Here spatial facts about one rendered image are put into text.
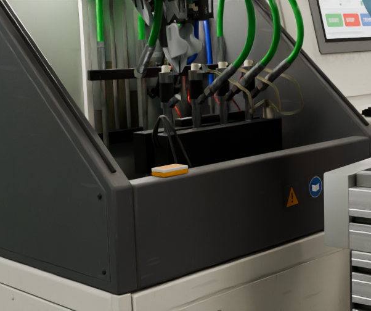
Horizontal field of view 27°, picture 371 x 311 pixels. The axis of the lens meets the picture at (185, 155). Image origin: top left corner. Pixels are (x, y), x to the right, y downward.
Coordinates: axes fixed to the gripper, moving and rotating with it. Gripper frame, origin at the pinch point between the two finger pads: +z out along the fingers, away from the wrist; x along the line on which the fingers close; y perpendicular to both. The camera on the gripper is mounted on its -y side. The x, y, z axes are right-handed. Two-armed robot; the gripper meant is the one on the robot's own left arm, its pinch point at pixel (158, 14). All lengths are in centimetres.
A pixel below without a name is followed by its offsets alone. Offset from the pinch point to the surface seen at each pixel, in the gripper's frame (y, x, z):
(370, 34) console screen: -30, 59, 54
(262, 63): -2.7, 19.5, 22.4
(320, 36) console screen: -24, 42, 43
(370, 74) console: -21, 55, 59
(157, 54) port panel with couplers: -33, 4, 43
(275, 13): -6.9, 23.7, 14.1
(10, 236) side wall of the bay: 20.4, -34.4, 21.2
